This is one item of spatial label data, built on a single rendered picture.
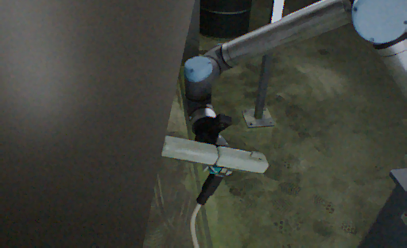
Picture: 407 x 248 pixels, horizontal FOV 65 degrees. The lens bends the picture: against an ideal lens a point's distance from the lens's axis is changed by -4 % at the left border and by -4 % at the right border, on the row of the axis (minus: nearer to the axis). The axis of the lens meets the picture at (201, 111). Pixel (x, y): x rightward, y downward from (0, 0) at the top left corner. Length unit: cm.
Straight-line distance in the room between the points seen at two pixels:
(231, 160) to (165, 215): 94
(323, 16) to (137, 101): 64
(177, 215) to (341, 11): 125
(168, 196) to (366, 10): 139
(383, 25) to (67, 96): 62
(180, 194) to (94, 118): 140
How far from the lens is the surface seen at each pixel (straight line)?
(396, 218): 140
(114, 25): 40
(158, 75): 43
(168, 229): 172
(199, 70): 103
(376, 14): 78
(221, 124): 95
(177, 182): 190
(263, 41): 104
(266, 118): 242
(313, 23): 98
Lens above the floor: 150
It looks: 38 degrees down
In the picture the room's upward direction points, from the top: 2 degrees clockwise
